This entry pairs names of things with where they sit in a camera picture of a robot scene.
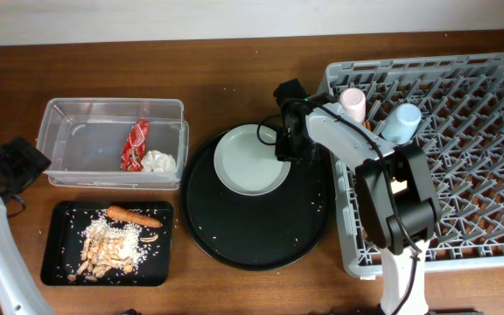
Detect light blue plastic cup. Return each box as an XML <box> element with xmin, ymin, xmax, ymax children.
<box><xmin>381</xmin><ymin>103</ymin><xmax>422</xmax><ymax>145</ymax></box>

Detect red snack wrapper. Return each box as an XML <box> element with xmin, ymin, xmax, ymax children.
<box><xmin>121</xmin><ymin>120</ymin><xmax>149</xmax><ymax>172</ymax></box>

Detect wooden chopstick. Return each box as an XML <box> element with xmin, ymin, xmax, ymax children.
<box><xmin>363</xmin><ymin>121</ymin><xmax>371</xmax><ymax>131</ymax></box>

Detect grey dishwasher rack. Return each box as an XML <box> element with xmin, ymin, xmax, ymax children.
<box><xmin>319</xmin><ymin>52</ymin><xmax>504</xmax><ymax>272</ymax></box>

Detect grey round plate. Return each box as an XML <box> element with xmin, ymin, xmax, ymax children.
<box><xmin>213</xmin><ymin>124</ymin><xmax>291</xmax><ymax>196</ymax></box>

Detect orange carrot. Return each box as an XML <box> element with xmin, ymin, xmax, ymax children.
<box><xmin>107</xmin><ymin>206</ymin><xmax>162</xmax><ymax>228</ymax></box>

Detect rice and food scraps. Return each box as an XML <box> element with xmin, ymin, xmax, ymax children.
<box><xmin>66</xmin><ymin>207</ymin><xmax>158</xmax><ymax>283</ymax></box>

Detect black rectangular tray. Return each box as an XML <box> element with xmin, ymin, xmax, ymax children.
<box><xmin>40</xmin><ymin>201</ymin><xmax>173</xmax><ymax>286</ymax></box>

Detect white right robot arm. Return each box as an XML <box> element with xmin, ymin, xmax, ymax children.
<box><xmin>273</xmin><ymin>79</ymin><xmax>442</xmax><ymax>314</ymax></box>

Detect black round tray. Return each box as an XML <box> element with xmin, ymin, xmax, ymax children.
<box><xmin>179</xmin><ymin>133</ymin><xmax>335</xmax><ymax>271</ymax></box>

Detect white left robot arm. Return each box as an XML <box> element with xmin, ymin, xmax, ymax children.
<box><xmin>0</xmin><ymin>137</ymin><xmax>53</xmax><ymax>314</ymax></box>

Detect white tissue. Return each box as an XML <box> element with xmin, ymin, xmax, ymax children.
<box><xmin>141</xmin><ymin>150</ymin><xmax>177</xmax><ymax>172</ymax></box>

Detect pink plastic cup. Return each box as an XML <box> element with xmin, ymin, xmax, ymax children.
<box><xmin>339</xmin><ymin>87</ymin><xmax>366</xmax><ymax>123</ymax></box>

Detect clear plastic bin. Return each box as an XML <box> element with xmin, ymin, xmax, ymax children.
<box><xmin>37</xmin><ymin>98</ymin><xmax>189</xmax><ymax>190</ymax></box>

